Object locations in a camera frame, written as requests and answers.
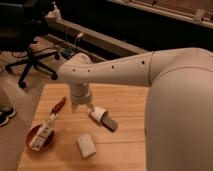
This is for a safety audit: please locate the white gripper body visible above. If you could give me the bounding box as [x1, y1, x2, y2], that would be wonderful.
[69, 83, 92, 105]

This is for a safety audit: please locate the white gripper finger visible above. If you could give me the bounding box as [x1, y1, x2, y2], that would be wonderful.
[71, 105, 78, 113]
[87, 103, 94, 112]

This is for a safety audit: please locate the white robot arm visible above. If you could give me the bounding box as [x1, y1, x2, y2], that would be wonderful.
[58, 47, 213, 171]

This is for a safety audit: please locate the white sponge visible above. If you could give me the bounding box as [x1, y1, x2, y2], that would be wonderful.
[77, 133, 96, 158]

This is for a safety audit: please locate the white cup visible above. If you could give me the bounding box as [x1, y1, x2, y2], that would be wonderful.
[90, 106, 107, 124]

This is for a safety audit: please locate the white labelled bottle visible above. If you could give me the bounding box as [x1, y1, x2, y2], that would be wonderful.
[30, 114, 57, 151]

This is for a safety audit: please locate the power strip with plugs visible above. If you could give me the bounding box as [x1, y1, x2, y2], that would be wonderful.
[60, 32, 88, 61]

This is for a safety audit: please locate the red bowl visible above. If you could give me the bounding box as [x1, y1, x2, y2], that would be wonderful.
[25, 125, 54, 151]

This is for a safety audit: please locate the black and white shoe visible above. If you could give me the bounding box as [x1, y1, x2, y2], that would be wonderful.
[0, 107, 16, 127]

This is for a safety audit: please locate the white spray bottle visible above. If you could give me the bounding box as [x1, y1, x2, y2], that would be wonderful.
[47, 2, 61, 19]

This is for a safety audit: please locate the black office chair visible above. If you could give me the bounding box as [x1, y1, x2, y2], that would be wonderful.
[0, 0, 60, 88]

